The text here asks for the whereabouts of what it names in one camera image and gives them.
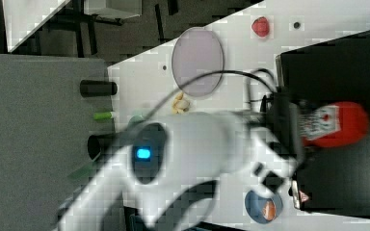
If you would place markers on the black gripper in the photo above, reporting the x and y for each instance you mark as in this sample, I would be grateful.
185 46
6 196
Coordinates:
282 118

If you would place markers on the red ketchup bottle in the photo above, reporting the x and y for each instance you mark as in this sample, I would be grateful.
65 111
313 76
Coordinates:
334 125

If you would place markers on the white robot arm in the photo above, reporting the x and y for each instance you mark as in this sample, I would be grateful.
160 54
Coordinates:
173 165

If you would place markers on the red strawberry toy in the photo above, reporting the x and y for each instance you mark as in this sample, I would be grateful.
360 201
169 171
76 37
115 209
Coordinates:
261 27

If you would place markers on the blue bowl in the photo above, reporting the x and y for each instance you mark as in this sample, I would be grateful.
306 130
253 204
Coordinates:
254 205

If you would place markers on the orange fruit in bowl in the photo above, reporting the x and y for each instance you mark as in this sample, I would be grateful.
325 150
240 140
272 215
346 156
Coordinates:
269 210

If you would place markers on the grey oval plate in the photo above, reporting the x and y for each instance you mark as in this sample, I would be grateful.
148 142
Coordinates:
195 52

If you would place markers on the green perforated colander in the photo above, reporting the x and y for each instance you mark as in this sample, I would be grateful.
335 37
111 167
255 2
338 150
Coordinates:
136 120

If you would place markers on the green toy vegetable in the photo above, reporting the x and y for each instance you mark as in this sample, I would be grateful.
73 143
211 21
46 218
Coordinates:
103 115

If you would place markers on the black cylindrical cup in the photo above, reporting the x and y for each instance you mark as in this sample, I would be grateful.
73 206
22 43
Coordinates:
90 88

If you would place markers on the green slotted spatula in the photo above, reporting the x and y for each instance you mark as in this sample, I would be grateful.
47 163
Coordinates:
86 170

